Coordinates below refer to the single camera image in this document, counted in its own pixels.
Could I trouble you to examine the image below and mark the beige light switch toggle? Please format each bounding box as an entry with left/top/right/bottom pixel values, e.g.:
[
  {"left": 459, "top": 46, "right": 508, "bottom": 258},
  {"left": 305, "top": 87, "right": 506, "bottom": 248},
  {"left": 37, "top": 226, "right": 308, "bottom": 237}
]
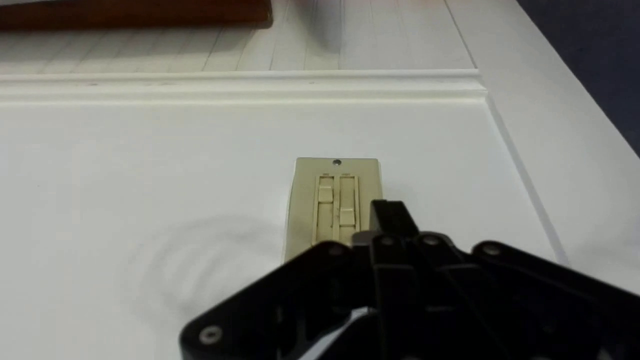
[
  {"left": 315, "top": 174, "right": 337, "bottom": 244},
  {"left": 337, "top": 174, "right": 361, "bottom": 232}
]

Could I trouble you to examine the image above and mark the brown wooden edge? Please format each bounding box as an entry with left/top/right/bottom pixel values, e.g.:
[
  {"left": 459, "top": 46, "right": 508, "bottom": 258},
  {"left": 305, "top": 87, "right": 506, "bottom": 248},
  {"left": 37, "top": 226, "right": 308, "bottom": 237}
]
[{"left": 0, "top": 0, "right": 276, "bottom": 32}]

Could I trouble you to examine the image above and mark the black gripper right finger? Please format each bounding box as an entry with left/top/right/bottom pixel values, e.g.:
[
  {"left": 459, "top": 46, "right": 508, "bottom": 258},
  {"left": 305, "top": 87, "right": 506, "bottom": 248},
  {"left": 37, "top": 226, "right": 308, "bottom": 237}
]
[{"left": 392, "top": 199, "right": 640, "bottom": 360}]

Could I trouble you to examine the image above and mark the beige light switch plate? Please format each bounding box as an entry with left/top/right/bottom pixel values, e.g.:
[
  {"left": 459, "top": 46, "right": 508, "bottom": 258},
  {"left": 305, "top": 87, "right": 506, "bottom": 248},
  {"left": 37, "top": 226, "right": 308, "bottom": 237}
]
[{"left": 285, "top": 157, "right": 386, "bottom": 262}]

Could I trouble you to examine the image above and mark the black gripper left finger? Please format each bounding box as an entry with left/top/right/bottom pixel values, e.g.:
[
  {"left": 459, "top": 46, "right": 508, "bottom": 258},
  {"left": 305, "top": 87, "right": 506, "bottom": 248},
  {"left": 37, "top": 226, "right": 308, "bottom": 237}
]
[{"left": 179, "top": 199, "right": 396, "bottom": 360}]

